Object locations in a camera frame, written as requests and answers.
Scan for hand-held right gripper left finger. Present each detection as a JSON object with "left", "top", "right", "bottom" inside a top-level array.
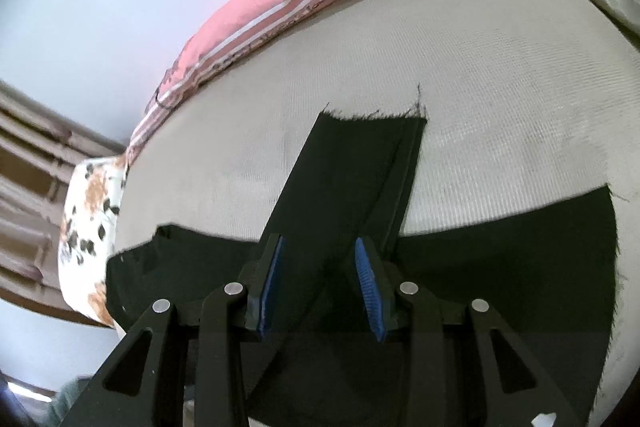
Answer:
[{"left": 60, "top": 233, "right": 287, "bottom": 427}]

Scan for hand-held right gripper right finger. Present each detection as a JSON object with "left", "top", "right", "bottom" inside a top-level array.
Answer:
[{"left": 352, "top": 236, "right": 583, "bottom": 427}]

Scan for black pants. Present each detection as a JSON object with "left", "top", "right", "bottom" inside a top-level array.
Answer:
[{"left": 105, "top": 84, "right": 622, "bottom": 427}]

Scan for white floral pillow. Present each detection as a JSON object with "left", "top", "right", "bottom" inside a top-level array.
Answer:
[{"left": 57, "top": 154, "right": 133, "bottom": 328}]

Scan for beige bed sheet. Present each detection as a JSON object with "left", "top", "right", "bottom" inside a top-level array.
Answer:
[{"left": 112, "top": 0, "right": 640, "bottom": 427}]

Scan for grey-green cloth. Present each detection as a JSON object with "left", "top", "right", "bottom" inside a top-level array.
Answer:
[{"left": 50, "top": 374, "right": 101, "bottom": 427}]

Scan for pink tree-print blanket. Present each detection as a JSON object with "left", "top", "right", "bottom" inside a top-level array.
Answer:
[{"left": 125, "top": 0, "right": 485, "bottom": 168}]

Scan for brown striped curtain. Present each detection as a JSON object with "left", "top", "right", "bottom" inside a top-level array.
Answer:
[{"left": 0, "top": 79, "right": 128, "bottom": 314}]

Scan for black hair tie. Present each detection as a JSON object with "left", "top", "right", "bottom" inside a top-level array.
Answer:
[{"left": 152, "top": 87, "right": 176, "bottom": 110}]

